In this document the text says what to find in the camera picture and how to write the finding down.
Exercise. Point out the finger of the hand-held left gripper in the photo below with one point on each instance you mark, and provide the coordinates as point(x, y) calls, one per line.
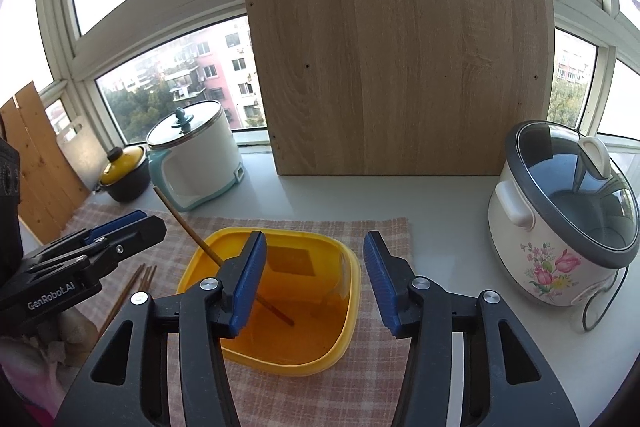
point(135, 234)
point(117, 222)

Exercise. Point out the person's left hand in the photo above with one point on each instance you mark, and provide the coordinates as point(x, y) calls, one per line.
point(75, 332)

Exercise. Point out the white teal electric pot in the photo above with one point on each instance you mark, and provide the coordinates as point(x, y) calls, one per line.
point(200, 162)

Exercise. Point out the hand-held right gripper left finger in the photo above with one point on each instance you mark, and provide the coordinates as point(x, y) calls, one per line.
point(250, 277)

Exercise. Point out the black pot with yellow lid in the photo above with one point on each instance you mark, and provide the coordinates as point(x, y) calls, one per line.
point(125, 172)

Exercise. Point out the large wooden board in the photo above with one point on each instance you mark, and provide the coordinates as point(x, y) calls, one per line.
point(395, 67)

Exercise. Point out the yellow plastic container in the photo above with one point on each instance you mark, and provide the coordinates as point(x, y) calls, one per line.
point(305, 307)

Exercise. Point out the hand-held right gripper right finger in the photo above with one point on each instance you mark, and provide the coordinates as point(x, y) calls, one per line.
point(380, 277)

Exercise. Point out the white window frame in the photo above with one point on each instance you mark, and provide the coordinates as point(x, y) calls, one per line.
point(150, 2)

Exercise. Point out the wooden plank panel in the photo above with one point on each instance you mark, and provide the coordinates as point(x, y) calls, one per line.
point(35, 157)

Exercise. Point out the white cutting board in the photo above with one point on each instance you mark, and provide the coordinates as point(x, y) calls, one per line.
point(82, 152)

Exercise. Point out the floral white rice cooker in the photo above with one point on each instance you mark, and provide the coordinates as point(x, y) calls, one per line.
point(540, 227)

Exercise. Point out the pink checkered cloth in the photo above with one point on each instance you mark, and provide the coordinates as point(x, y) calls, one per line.
point(310, 399)

